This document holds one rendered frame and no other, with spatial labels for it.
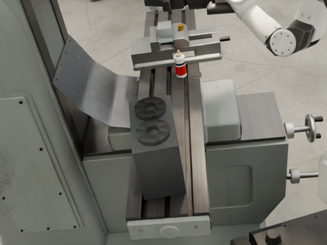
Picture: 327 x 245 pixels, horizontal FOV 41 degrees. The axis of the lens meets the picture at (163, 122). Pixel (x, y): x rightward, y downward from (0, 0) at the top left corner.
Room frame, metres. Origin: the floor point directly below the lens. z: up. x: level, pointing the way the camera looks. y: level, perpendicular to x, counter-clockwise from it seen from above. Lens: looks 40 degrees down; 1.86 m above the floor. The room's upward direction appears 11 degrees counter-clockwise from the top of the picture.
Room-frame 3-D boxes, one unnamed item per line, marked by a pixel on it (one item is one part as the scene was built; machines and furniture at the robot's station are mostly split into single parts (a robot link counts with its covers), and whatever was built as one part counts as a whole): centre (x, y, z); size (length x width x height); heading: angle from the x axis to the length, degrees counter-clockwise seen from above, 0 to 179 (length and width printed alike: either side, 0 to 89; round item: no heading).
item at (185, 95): (1.33, -0.05, 0.86); 1.24 x 0.23 x 0.08; 172
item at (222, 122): (1.34, -0.05, 0.76); 0.50 x 0.35 x 0.12; 82
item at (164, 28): (1.51, -0.07, 1.01); 0.06 x 0.05 x 0.06; 175
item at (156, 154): (0.91, 0.03, 1.00); 0.22 x 0.12 x 0.20; 179
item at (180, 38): (1.51, -0.13, 0.99); 0.12 x 0.06 x 0.04; 175
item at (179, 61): (1.37, -0.10, 0.96); 0.04 x 0.04 x 0.11
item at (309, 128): (1.27, -0.54, 0.60); 0.16 x 0.12 x 0.12; 82
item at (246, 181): (1.33, -0.07, 0.40); 0.80 x 0.30 x 0.60; 82
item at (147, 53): (1.51, -0.10, 0.96); 0.35 x 0.15 x 0.11; 85
